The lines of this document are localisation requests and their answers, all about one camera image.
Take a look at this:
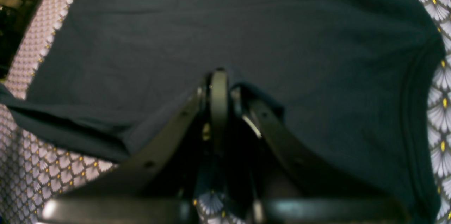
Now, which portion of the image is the dark grey T-shirt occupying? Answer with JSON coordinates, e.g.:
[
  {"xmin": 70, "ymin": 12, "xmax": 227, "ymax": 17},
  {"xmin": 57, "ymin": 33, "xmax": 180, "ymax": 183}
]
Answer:
[{"xmin": 1, "ymin": 0, "xmax": 446, "ymax": 224}]

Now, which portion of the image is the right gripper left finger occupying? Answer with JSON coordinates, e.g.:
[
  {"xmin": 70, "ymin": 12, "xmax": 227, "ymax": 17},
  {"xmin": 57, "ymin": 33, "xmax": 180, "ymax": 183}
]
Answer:
[{"xmin": 39, "ymin": 69, "xmax": 228, "ymax": 224}]

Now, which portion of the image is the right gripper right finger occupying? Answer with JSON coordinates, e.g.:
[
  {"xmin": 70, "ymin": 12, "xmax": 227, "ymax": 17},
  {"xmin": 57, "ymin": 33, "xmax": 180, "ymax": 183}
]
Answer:
[{"xmin": 231, "ymin": 87, "xmax": 409, "ymax": 224}]

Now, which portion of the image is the fan patterned tablecloth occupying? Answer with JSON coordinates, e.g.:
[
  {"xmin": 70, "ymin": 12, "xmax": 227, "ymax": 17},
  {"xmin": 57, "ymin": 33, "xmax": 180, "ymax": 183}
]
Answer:
[{"xmin": 1, "ymin": 0, "xmax": 450, "ymax": 224}]

